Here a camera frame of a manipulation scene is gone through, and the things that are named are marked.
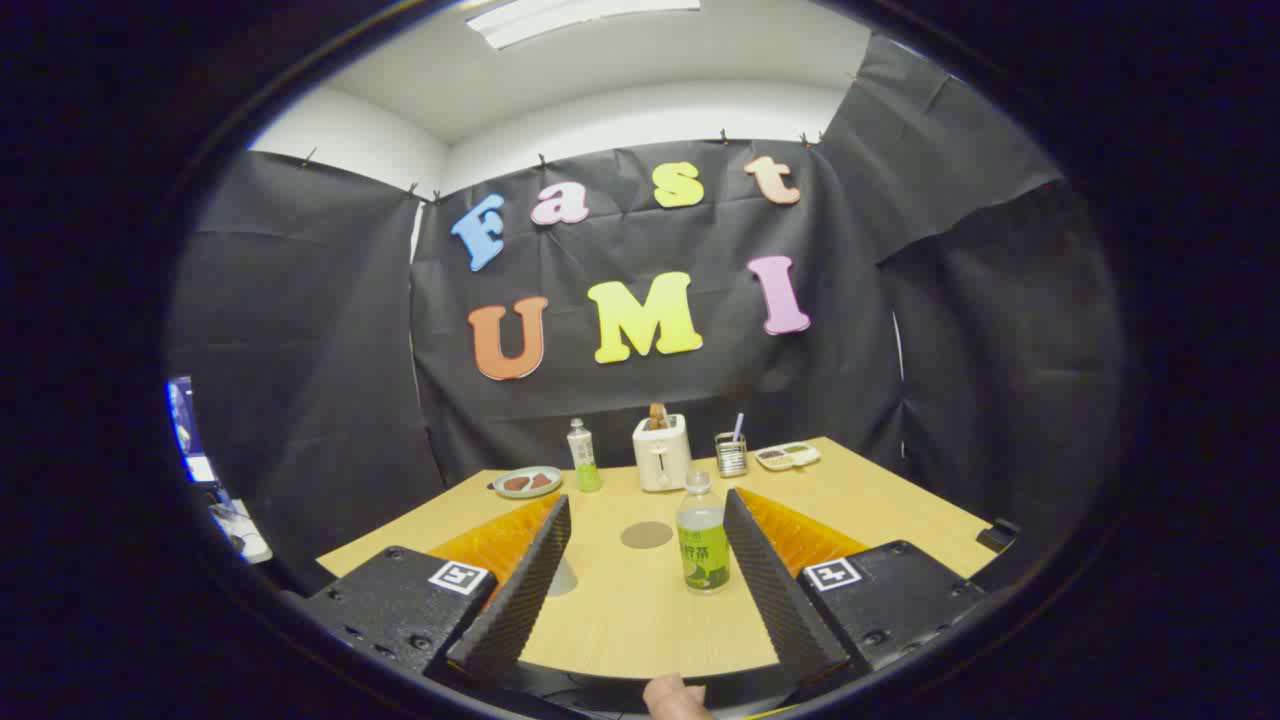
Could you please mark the ceiling light panel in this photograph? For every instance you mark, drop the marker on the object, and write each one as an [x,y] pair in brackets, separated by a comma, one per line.
[570,18]

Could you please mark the wooden table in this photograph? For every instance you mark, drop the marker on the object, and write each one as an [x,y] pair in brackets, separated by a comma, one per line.
[640,620]

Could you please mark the round brown coaster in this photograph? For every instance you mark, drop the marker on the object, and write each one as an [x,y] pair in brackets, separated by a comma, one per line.
[646,535]

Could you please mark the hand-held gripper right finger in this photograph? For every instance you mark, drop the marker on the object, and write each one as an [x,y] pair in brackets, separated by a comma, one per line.
[775,590]

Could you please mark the white divided dish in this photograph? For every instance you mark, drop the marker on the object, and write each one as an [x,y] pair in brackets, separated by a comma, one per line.
[788,457]

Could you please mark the capped green tea bottle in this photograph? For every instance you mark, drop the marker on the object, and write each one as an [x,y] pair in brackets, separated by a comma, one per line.
[584,460]

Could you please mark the clear juice bottle green label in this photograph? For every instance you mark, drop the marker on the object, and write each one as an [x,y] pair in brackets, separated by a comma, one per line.
[703,545]

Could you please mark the pale green plate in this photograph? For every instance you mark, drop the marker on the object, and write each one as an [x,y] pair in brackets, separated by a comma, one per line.
[500,488]

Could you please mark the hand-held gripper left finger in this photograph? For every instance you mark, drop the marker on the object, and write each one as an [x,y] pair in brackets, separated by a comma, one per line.
[520,590]

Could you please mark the white toaster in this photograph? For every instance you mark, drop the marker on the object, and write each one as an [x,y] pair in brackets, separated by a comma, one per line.
[662,462]

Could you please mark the computer monitor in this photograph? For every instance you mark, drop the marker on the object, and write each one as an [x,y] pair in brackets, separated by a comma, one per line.
[185,425]

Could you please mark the small black object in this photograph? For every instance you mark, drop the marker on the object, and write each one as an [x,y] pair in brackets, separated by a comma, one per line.
[998,535]

